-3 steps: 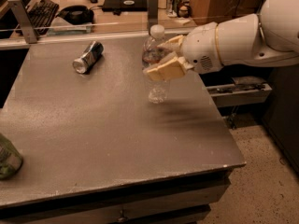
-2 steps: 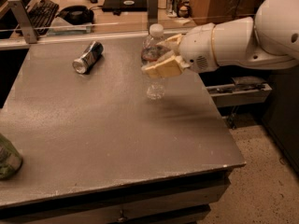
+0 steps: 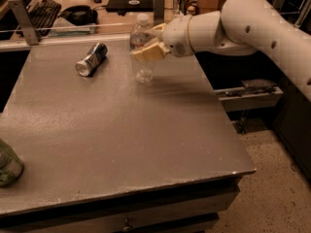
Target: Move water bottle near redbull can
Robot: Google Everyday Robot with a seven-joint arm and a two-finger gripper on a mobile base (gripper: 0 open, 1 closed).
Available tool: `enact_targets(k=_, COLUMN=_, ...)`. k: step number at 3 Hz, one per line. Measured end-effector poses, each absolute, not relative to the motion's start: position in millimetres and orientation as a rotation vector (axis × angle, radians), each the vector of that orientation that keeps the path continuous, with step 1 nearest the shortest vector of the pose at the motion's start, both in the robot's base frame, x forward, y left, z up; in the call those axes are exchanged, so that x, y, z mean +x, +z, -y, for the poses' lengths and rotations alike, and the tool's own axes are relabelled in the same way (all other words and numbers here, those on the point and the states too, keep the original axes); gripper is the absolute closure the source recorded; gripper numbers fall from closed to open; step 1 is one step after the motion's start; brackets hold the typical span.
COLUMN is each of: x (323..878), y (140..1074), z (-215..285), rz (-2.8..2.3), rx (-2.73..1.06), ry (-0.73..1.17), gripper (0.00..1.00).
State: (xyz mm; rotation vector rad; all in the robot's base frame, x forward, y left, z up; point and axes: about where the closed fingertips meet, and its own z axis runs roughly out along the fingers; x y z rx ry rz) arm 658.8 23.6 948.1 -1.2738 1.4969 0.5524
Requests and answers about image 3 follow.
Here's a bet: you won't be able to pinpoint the black headphones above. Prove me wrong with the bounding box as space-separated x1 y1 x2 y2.
59 5 98 26

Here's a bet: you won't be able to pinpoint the metal bracket middle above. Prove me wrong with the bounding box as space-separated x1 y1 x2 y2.
153 0 165 25

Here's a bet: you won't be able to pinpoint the clear plastic water bottle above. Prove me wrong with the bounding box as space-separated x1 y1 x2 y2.
129 14 155 83

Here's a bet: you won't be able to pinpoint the metal bracket left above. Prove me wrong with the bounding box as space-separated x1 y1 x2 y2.
8 0 40 46

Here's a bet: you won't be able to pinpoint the black laptop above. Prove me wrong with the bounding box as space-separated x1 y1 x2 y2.
106 0 154 12

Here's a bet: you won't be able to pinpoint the grey table drawer front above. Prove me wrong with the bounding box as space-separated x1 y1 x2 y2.
0 183 239 233

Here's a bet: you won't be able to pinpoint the grey metal shelf rail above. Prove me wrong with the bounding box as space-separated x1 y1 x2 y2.
216 79 283 112

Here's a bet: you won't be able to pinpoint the silver blue redbull can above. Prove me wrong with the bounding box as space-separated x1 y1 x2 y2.
75 43 108 77

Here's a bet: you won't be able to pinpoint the black keyboard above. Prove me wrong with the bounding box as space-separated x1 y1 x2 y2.
28 0 61 36

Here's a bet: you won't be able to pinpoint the silver cans on desk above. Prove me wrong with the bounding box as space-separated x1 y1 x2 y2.
173 0 197 17

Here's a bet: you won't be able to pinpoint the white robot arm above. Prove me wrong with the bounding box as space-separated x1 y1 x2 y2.
131 0 311 100

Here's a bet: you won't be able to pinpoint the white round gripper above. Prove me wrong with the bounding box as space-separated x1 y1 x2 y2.
131 15 193 62

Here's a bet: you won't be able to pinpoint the green chip bag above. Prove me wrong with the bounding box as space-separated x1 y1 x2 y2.
0 139 24 187

